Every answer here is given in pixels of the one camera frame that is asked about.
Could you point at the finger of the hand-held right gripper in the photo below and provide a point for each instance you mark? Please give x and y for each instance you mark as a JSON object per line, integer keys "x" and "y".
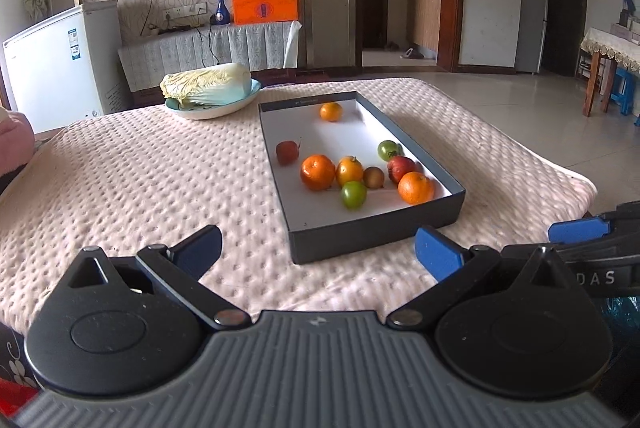
{"x": 580, "y": 229}

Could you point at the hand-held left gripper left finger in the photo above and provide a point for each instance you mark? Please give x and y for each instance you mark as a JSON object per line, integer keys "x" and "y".
{"x": 200, "y": 250}

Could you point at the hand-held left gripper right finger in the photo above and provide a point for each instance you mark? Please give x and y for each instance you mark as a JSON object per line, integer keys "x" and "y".
{"x": 440, "y": 253}

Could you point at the round orange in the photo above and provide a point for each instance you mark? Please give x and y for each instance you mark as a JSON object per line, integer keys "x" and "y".
{"x": 331, "y": 111}
{"x": 349, "y": 171}
{"x": 416, "y": 188}

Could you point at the red apple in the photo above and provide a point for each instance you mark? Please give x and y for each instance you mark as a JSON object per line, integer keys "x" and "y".
{"x": 400, "y": 166}

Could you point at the small brown kiwi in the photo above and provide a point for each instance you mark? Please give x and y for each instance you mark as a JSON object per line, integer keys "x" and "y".
{"x": 373, "y": 177}

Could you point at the small plain green fruit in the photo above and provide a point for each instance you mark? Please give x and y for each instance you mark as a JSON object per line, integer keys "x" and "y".
{"x": 354, "y": 195}

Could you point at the green fruit with calyx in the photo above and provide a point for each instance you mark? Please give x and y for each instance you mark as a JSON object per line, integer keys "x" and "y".
{"x": 389, "y": 149}

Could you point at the small dark red fruit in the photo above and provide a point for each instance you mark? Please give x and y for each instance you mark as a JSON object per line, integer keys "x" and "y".
{"x": 287, "y": 152}

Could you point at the bumpy mandarin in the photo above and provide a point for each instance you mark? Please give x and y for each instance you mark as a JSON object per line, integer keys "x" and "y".
{"x": 317, "y": 172}

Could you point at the grey box white inside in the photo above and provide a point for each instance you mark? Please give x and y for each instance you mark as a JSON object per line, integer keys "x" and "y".
{"x": 320, "y": 142}

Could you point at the dark teal plastic bag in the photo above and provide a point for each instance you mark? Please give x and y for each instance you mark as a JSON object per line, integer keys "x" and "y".
{"x": 617, "y": 315}

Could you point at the beige quilted mattress pad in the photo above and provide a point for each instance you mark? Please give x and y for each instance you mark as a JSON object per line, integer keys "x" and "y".
{"x": 150, "y": 167}

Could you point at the light blue plate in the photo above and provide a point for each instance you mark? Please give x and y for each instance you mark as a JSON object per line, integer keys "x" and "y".
{"x": 220, "y": 112}

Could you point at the blue plastic stool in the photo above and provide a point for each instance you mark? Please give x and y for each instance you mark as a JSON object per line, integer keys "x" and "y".
{"x": 622, "y": 87}

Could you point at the napa cabbage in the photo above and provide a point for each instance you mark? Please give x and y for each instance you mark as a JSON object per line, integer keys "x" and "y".
{"x": 210, "y": 82}

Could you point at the table with lace cloth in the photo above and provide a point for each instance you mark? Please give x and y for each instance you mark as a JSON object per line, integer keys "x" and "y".
{"x": 607, "y": 47}

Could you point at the cloth covered cabinet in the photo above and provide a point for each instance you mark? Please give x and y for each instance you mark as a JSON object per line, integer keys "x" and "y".
{"x": 175, "y": 52}

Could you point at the grey slipper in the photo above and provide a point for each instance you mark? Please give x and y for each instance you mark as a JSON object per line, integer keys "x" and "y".
{"x": 411, "y": 53}

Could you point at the dark floral fabric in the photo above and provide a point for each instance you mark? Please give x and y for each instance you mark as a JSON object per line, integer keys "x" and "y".
{"x": 15, "y": 358}

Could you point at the pink plush toy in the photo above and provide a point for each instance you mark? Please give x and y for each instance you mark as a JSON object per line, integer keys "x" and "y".
{"x": 15, "y": 137}

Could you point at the black power strip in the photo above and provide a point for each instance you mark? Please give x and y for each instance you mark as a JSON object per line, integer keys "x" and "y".
{"x": 176, "y": 27}

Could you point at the white chest freezer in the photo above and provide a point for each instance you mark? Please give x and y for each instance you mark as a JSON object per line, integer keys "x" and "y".
{"x": 55, "y": 72}

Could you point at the wooden kitchen counter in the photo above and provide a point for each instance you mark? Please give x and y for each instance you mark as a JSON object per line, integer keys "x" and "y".
{"x": 425, "y": 20}

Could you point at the blue glass bottle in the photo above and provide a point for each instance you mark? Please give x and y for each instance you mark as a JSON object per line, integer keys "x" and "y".
{"x": 220, "y": 12}

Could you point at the white wall socket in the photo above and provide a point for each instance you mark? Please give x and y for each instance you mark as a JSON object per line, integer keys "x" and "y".
{"x": 182, "y": 10}

